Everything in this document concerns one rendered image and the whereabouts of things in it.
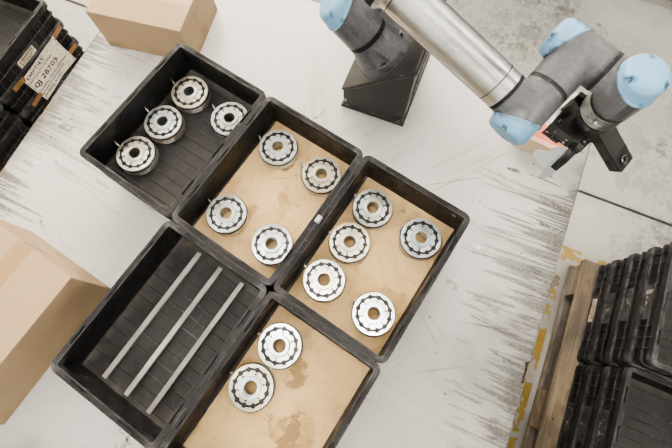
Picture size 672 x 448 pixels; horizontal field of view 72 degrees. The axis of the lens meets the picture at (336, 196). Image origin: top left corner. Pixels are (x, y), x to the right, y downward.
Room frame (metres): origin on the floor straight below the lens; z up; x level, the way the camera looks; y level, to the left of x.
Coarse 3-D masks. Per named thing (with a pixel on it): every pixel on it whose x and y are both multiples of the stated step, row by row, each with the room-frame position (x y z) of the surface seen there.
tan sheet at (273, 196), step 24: (312, 144) 0.54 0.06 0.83; (240, 168) 0.47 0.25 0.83; (264, 168) 0.47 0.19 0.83; (288, 168) 0.47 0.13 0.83; (240, 192) 0.40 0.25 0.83; (264, 192) 0.40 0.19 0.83; (288, 192) 0.40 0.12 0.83; (264, 216) 0.34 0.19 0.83; (288, 216) 0.34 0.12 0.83; (312, 216) 0.33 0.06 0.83; (216, 240) 0.28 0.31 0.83; (240, 240) 0.28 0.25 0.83
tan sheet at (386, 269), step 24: (360, 192) 0.40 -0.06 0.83; (384, 192) 0.40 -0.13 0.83; (408, 216) 0.33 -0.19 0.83; (432, 216) 0.33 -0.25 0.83; (384, 240) 0.27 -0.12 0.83; (360, 264) 0.21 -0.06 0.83; (384, 264) 0.21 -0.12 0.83; (408, 264) 0.20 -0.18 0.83; (432, 264) 0.20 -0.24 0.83; (360, 288) 0.15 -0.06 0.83; (384, 288) 0.15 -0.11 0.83; (408, 288) 0.15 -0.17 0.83; (336, 312) 0.09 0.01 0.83; (360, 336) 0.03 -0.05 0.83; (384, 336) 0.03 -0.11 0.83
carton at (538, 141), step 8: (552, 120) 0.62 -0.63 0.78; (544, 128) 0.60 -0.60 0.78; (536, 136) 0.57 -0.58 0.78; (544, 136) 0.57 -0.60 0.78; (512, 144) 0.58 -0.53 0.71; (528, 144) 0.56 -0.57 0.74; (536, 144) 0.55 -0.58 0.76; (544, 144) 0.55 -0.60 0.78; (552, 144) 0.55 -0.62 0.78; (560, 144) 0.55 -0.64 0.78; (528, 152) 0.56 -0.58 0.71
